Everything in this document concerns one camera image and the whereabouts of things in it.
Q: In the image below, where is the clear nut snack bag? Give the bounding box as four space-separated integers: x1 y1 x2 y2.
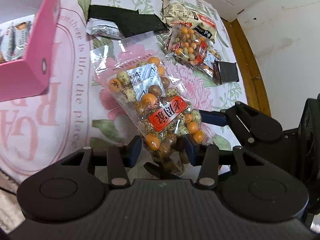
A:
90 31 206 176

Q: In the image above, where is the small black snack packet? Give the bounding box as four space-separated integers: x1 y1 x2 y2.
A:
213 61 239 85

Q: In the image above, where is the floral bed sheet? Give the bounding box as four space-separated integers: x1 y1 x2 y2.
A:
1 0 247 183

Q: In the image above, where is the cream noodle snack bag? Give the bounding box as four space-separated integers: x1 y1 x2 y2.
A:
162 0 217 41

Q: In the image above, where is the silver wrapped snack bar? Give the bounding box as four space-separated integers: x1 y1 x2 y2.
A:
86 18 124 40

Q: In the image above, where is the snack packet inside box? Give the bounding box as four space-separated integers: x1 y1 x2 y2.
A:
1 21 33 63

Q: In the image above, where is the pink storage box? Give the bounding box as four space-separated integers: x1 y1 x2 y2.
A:
1 0 60 101

